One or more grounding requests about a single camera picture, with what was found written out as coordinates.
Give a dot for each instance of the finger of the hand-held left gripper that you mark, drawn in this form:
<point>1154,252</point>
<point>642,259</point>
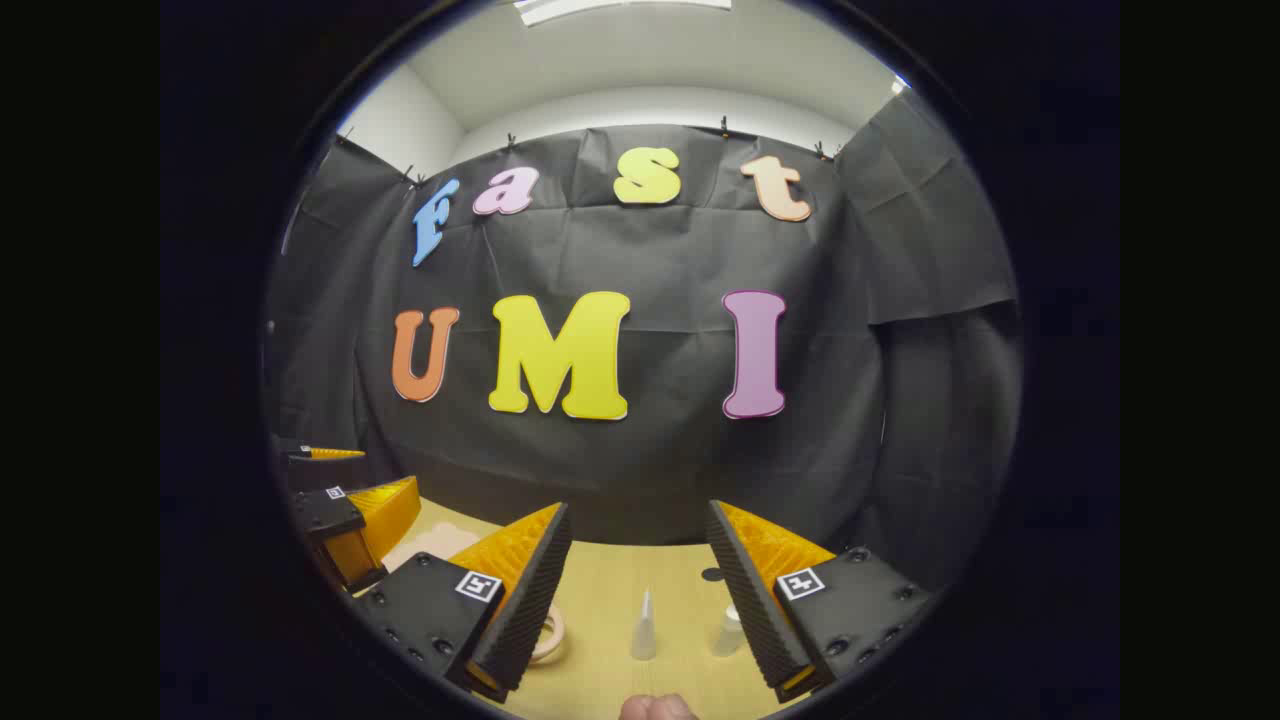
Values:
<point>385,515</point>
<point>325,454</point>

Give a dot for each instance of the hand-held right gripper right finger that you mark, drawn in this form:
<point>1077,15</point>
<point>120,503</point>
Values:
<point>752,600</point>

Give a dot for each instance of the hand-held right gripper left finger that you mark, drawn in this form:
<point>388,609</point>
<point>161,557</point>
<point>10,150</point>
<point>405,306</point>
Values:
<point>525,610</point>

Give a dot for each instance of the small clear bottle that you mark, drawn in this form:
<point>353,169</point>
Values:
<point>728,635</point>

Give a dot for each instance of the beige suitcase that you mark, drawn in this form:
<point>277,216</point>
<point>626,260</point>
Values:
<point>435,545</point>

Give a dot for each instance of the black backdrop cloth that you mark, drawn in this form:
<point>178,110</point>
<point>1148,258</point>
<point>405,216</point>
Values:
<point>650,470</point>

